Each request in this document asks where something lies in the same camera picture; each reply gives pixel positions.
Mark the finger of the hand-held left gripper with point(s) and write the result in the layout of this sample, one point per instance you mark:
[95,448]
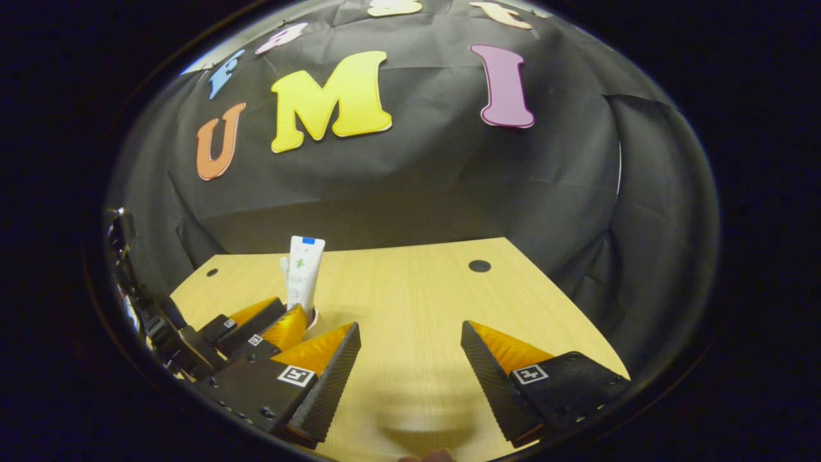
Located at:
[253,350]
[250,324]

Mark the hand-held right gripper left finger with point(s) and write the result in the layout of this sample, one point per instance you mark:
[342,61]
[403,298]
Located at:
[330,385]

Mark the black backdrop cloth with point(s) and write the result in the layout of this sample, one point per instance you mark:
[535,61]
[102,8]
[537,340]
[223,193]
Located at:
[417,179]

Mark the white toothbrush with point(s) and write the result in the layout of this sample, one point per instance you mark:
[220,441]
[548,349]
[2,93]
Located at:
[284,264]

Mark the white toothpaste tube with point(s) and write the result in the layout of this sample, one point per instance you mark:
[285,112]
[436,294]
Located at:
[304,269]

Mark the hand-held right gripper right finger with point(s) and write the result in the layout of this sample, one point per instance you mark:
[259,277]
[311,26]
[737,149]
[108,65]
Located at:
[490,385]

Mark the wooden desktop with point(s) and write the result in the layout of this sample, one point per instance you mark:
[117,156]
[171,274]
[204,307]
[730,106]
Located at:
[417,301]

